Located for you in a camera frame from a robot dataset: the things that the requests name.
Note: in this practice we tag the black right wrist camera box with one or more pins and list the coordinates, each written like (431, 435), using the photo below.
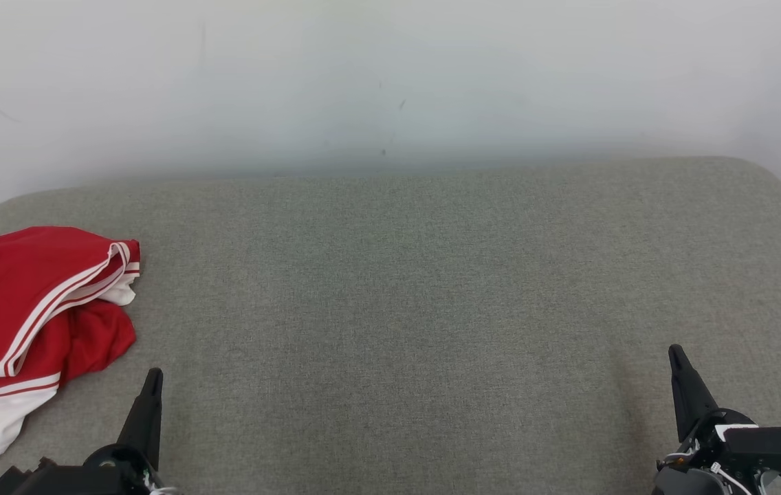
(775, 447)

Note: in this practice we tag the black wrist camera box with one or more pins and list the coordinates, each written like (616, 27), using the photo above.
(775, 447)
(40, 481)

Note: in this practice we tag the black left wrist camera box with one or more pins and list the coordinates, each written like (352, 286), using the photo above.
(40, 481)

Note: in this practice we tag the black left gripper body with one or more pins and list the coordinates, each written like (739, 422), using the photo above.
(122, 474)

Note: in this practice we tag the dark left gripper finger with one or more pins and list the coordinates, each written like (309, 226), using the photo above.
(146, 419)

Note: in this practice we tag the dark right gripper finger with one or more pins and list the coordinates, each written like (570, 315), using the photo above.
(691, 402)

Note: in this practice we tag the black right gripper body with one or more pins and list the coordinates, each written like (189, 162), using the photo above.
(693, 474)

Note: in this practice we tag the grey fabric sofa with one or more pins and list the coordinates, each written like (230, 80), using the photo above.
(390, 309)

